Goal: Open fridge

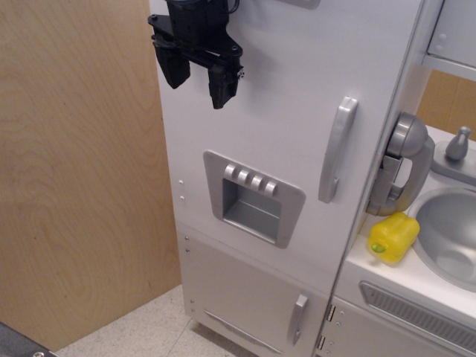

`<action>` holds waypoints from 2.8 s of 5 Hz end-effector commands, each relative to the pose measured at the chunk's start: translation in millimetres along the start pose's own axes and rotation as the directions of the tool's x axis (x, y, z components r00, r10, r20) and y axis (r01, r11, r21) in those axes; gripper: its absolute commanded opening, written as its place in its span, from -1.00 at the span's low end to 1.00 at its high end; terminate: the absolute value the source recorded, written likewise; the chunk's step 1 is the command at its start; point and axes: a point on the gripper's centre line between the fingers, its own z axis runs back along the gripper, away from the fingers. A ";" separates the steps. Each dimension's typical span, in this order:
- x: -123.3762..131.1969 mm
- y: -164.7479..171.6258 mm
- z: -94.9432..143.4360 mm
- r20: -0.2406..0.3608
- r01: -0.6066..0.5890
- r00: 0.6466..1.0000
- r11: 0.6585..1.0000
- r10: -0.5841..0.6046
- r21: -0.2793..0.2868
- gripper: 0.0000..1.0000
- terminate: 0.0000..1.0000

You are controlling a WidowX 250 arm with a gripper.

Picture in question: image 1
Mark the yellow toy bell pepper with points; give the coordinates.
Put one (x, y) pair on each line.
(390, 239)

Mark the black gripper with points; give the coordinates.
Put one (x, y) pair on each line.
(198, 30)

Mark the white lower freezer door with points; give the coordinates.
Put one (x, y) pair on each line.
(243, 300)

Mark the grey oven vent panel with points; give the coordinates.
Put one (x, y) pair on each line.
(418, 316)

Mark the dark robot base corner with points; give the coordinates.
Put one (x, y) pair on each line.
(15, 344)

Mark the grey ice dispenser panel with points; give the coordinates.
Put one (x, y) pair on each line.
(256, 203)

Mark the white toy kitchen cabinet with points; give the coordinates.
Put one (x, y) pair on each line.
(444, 40)

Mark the grey freezer door handle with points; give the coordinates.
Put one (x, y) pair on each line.
(296, 318)

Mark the grey toy faucet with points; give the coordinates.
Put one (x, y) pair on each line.
(454, 158)

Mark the grey fridge door handle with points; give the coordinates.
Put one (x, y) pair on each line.
(343, 121)

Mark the grey toy sink basin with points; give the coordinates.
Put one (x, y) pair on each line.
(446, 238)

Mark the white toy fridge door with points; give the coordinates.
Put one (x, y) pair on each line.
(298, 65)

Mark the grey upper door plate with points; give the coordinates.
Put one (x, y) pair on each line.
(305, 4)

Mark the grey toy telephone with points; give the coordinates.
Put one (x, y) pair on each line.
(404, 167)

